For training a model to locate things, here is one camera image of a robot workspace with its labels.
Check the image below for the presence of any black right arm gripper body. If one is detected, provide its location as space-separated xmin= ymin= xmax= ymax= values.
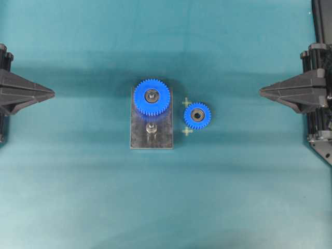
xmin=300 ymin=44 xmax=331 ymax=141

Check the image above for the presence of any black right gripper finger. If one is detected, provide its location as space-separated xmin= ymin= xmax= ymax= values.
xmin=259 ymin=68 xmax=326 ymax=114

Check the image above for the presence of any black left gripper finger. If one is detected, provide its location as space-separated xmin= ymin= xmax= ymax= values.
xmin=1 ymin=69 xmax=55 ymax=116

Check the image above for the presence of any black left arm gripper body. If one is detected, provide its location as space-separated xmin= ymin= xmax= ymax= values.
xmin=0 ymin=43 xmax=14 ymax=142

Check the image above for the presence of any small blue gear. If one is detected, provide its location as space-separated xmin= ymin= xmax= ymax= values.
xmin=184 ymin=102 xmax=212 ymax=130

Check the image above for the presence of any rear threaded steel shaft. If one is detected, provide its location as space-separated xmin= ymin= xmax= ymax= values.
xmin=148 ymin=93 xmax=156 ymax=100

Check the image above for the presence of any threaded steel shaft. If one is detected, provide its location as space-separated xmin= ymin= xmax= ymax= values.
xmin=146 ymin=122 xmax=157 ymax=134
xmin=148 ymin=93 xmax=156 ymax=100

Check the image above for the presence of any large blue gear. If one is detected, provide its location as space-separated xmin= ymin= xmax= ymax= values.
xmin=133 ymin=79 xmax=171 ymax=116

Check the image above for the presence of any front threaded steel shaft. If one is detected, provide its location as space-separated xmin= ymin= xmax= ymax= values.
xmin=146 ymin=122 xmax=157 ymax=134

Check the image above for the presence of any upper yellow cross marker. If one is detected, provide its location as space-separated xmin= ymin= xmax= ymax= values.
xmin=182 ymin=97 xmax=192 ymax=107

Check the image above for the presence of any yellow cross marker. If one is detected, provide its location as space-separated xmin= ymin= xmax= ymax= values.
xmin=182 ymin=97 xmax=192 ymax=107
xmin=182 ymin=127 xmax=193 ymax=136

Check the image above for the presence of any lower yellow cross marker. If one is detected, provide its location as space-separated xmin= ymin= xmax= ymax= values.
xmin=182 ymin=127 xmax=193 ymax=136

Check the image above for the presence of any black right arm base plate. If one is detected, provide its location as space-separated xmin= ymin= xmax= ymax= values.
xmin=309 ymin=140 xmax=332 ymax=165

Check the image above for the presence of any black frame rail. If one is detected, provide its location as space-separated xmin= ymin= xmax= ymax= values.
xmin=309 ymin=0 xmax=331 ymax=49

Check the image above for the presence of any grey metal base plate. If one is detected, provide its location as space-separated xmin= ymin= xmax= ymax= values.
xmin=130 ymin=87 xmax=173 ymax=149

